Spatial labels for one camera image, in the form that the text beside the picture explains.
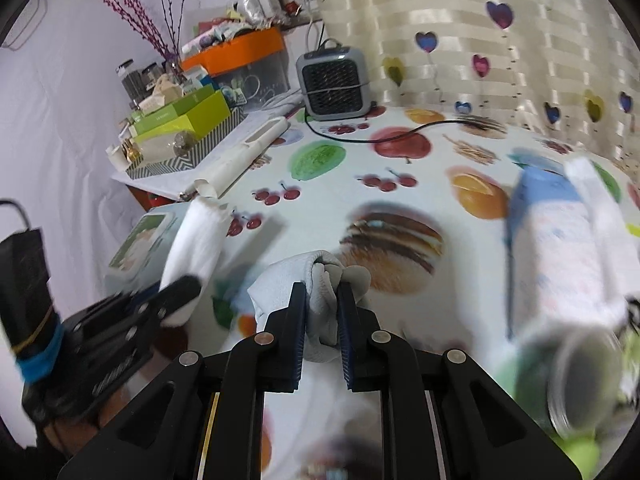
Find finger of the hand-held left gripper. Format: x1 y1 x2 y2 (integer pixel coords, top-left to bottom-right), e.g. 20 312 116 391
127 275 203 331

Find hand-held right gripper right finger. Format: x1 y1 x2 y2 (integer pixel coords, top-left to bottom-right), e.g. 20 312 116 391
339 283 583 480

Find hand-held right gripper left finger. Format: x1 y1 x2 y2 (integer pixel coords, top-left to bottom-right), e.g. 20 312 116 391
57 281 308 480

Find white sock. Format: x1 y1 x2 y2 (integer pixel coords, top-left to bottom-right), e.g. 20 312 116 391
247 250 373 363
160 197 233 328

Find wet wipes pack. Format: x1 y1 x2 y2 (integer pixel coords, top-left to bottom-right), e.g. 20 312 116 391
107 202 193 286

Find zigzag patterned box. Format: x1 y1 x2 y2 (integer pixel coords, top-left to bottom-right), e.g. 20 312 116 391
125 107 247 181

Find fruit print tablecloth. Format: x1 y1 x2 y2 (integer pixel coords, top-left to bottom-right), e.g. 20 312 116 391
145 105 640 480

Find white plastic tube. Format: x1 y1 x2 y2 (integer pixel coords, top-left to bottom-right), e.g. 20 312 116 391
180 116 291 200

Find green cardboard box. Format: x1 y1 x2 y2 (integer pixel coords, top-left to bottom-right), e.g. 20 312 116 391
131 85 221 126
132 91 232 143

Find blue white tissue pack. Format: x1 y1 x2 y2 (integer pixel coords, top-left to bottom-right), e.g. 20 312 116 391
505 155 632 341

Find clear storage container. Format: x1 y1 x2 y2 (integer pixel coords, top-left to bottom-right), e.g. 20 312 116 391
215 52 292 111

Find clear plastic jar dark contents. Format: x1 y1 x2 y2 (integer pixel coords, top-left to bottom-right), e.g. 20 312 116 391
520 325 626 436

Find orange box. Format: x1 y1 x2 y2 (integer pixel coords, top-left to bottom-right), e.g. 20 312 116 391
179 26 287 77

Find grey space heater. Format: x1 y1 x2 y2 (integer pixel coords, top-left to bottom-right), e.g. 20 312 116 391
295 39 373 122

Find purple decorative branches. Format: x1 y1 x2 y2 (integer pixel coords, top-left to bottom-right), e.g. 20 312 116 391
95 0 196 73

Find heart print striped curtain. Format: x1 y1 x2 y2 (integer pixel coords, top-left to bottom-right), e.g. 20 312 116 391
305 0 640 161

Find black power cable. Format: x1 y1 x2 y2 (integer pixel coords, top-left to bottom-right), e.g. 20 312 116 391
304 106 507 145

